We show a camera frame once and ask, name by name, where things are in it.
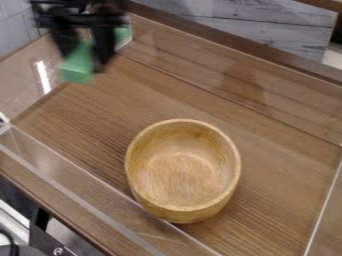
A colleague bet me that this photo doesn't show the clear acrylic tray walls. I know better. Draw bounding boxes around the clear acrylic tray walls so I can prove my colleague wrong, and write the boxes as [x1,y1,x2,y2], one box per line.
[0,6,342,256]

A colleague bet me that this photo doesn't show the black cable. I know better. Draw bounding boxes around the black cable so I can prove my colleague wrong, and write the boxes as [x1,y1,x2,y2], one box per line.
[0,228,21,256]

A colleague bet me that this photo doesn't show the green rectangular block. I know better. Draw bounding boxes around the green rectangular block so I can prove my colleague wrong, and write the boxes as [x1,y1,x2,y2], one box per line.
[57,26,132,84]

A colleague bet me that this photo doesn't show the brown wooden bowl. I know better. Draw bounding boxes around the brown wooden bowl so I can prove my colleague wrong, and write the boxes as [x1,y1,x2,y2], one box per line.
[124,119,241,224]

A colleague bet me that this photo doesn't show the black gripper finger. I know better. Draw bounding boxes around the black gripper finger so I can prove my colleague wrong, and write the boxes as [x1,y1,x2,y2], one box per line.
[49,25,80,58]
[92,25,116,73]

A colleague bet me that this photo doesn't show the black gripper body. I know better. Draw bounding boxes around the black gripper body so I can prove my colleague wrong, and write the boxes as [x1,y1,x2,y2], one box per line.
[27,0,128,28]

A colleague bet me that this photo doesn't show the black table frame bracket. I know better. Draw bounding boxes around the black table frame bracket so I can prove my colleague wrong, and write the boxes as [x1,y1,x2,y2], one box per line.
[27,208,77,256]

